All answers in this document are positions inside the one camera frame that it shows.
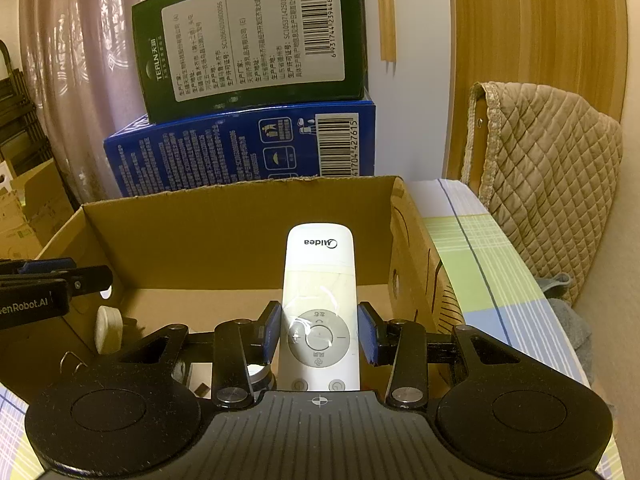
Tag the grey cloth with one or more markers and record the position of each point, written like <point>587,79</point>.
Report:
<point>567,330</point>

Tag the blue carton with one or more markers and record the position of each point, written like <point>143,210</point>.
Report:
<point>200,160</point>

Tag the white remote control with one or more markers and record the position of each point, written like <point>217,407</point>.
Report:
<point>320,270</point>

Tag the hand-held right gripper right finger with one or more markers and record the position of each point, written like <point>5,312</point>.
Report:
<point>368,335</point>

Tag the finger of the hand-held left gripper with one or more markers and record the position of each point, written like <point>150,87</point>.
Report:
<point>90,279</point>
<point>35,266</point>

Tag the wooden wardrobe panel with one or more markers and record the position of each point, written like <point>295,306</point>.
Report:
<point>540,25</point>

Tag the green jar with white lid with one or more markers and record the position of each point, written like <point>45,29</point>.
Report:
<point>109,330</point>

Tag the cardboard box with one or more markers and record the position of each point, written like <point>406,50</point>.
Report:
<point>200,240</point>

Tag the mauve curtain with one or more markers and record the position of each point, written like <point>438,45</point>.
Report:
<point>75,60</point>

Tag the beige quilted cloth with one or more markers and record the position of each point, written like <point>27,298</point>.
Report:
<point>550,170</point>

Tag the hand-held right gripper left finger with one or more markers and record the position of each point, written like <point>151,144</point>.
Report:
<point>267,332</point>

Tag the flattened cardboard boxes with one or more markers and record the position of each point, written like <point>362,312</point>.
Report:
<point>35,210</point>

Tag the dark folding rack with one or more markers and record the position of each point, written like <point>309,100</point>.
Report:
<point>20,110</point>

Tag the wooden wall sticks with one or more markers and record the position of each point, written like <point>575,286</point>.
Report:
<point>387,25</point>

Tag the dark green carton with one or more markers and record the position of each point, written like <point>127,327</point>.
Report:
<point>250,35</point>

